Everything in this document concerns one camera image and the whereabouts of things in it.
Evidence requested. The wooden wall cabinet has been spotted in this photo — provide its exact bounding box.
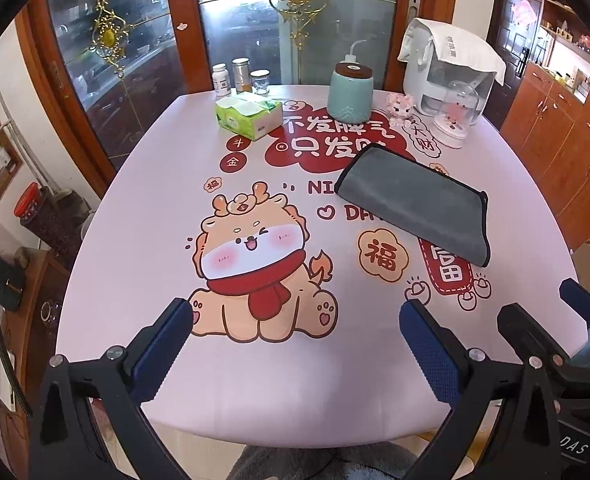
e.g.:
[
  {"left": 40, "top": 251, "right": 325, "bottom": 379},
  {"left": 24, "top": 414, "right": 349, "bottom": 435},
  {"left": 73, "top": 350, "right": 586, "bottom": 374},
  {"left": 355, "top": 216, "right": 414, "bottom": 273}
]
[{"left": 500, "top": 0, "right": 590, "bottom": 241}]

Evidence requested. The teal ceramic canister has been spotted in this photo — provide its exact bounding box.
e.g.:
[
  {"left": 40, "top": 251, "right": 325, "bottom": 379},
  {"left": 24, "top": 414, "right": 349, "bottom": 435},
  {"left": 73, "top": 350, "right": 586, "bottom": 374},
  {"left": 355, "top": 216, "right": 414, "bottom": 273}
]
[{"left": 326, "top": 62, "right": 376, "bottom": 120}]

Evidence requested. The grey fluffy cushion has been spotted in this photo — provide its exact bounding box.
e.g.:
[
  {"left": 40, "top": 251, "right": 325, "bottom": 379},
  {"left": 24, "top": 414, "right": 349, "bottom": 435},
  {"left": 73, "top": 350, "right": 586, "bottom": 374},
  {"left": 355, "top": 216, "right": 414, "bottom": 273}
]
[{"left": 237, "top": 444, "right": 421, "bottom": 480}]

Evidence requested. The pink cartoon printed tablecloth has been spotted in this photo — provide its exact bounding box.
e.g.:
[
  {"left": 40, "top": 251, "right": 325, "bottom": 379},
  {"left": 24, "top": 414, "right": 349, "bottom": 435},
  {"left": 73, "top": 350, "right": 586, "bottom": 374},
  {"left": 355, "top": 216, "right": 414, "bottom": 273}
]
[{"left": 54, "top": 91, "right": 583, "bottom": 448}]

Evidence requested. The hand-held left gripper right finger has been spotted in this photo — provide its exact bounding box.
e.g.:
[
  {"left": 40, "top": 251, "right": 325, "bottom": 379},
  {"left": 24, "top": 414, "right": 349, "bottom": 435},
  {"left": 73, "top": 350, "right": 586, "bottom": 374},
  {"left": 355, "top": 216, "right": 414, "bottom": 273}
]
[{"left": 399, "top": 299, "right": 558, "bottom": 480}]

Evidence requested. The white pill bottle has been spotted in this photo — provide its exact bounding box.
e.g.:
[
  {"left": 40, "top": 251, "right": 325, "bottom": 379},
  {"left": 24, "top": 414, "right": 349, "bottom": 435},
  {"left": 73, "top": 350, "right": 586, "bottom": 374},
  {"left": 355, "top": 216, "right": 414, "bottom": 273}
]
[{"left": 211, "top": 63, "right": 231, "bottom": 97}]

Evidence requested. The black bag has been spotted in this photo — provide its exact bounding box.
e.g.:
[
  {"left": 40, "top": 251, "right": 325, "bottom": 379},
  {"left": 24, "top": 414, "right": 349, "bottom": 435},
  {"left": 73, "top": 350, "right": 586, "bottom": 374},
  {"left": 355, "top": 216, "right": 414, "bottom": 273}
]
[{"left": 0, "top": 249, "right": 26, "bottom": 311}]

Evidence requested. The white tube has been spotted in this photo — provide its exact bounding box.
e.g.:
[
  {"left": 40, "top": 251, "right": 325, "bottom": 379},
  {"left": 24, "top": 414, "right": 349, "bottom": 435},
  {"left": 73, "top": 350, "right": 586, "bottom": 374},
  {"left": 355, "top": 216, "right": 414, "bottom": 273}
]
[{"left": 344, "top": 39, "right": 371, "bottom": 66}]

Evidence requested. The wide glass door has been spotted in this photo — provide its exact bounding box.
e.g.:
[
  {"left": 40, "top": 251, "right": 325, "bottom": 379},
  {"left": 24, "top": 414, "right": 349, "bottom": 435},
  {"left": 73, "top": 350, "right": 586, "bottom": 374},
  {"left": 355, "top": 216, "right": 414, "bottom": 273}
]
[{"left": 192, "top": 0, "right": 446, "bottom": 97}]

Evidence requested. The pink block figure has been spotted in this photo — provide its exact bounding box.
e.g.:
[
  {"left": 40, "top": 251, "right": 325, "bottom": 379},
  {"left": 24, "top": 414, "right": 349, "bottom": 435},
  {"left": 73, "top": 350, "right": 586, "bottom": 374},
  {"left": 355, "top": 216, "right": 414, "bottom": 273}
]
[{"left": 386, "top": 91, "right": 415, "bottom": 128}]

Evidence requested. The metal lidded jar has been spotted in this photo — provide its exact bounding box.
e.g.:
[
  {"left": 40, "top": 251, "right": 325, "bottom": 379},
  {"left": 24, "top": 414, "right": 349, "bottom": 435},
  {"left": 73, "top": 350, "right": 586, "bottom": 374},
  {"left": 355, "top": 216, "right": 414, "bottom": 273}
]
[{"left": 231, "top": 58, "right": 252, "bottom": 94}]

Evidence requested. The low wooden side cabinet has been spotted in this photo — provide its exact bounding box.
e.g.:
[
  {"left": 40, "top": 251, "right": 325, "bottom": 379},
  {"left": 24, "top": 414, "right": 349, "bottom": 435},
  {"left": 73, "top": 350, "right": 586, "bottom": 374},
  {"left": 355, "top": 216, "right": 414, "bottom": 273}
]
[{"left": 0, "top": 250, "right": 71, "bottom": 461}]

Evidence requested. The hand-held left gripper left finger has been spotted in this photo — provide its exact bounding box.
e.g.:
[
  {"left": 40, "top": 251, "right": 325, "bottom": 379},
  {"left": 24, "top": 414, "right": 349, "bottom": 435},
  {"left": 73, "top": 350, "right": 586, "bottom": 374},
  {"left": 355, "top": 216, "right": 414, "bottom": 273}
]
[{"left": 30, "top": 297, "right": 196, "bottom": 480}]

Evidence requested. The dark brown door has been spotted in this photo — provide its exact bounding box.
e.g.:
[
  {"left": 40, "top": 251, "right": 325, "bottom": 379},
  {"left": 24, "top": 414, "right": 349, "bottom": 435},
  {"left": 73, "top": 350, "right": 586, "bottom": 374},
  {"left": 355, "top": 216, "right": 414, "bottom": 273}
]
[{"left": 486, "top": 0, "right": 538, "bottom": 78}]

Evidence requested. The white countertop appliance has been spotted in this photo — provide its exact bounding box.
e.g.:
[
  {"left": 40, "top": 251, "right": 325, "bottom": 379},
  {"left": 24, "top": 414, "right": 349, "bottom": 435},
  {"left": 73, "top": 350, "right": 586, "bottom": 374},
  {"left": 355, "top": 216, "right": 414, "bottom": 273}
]
[{"left": 401, "top": 35, "right": 496, "bottom": 117}]

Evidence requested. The mop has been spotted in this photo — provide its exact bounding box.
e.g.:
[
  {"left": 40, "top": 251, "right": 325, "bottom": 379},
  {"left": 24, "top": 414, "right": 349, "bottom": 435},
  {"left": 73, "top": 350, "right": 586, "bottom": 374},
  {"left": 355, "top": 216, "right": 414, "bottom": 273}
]
[{"left": 2, "top": 120, "right": 71, "bottom": 201}]

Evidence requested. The green tissue box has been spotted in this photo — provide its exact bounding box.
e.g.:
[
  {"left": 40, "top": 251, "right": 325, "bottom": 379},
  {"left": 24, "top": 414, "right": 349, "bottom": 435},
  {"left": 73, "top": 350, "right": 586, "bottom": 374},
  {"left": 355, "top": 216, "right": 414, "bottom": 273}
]
[{"left": 214, "top": 96, "right": 284, "bottom": 142}]

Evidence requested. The small gold door ornament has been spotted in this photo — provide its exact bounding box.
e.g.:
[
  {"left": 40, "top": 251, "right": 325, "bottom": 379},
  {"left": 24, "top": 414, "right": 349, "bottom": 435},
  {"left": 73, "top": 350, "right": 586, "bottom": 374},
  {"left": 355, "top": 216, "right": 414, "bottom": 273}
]
[{"left": 92, "top": 0, "right": 128, "bottom": 78}]

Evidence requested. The white cloth cover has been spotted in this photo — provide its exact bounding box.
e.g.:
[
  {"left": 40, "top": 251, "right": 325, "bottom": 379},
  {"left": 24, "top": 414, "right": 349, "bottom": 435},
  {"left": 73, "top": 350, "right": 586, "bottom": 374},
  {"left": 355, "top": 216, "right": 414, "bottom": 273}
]
[{"left": 397, "top": 17, "right": 506, "bottom": 88}]

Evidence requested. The grey towel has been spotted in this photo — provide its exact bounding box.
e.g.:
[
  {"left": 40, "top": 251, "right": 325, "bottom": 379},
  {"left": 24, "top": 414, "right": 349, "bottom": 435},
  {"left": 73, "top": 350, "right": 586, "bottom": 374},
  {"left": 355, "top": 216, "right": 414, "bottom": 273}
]
[{"left": 334, "top": 143, "right": 490, "bottom": 268}]

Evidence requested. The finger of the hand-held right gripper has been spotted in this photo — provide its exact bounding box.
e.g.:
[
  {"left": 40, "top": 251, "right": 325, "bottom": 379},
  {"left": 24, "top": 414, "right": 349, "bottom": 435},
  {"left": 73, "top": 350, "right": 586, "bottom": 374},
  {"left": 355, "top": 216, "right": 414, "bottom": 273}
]
[
  {"left": 497, "top": 304, "right": 573, "bottom": 367},
  {"left": 559, "top": 277, "right": 590, "bottom": 341}
]

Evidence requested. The red bucket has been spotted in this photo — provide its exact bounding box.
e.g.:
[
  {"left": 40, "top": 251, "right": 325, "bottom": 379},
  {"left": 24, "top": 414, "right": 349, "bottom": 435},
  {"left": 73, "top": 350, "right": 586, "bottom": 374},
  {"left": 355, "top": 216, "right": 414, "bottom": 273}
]
[{"left": 14, "top": 182, "right": 46, "bottom": 226}]

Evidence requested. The glass dome with pink figure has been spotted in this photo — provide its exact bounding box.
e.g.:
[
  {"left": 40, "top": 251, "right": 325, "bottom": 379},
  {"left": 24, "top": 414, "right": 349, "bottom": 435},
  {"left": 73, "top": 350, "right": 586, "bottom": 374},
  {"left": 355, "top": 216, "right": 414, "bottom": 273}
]
[{"left": 432, "top": 80, "right": 478, "bottom": 150}]

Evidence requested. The narrow glass door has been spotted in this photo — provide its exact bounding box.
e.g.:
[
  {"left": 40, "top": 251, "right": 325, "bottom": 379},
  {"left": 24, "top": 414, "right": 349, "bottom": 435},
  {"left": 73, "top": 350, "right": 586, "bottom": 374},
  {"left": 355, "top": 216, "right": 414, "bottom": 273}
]
[{"left": 18, "top": 0, "right": 198, "bottom": 181}]

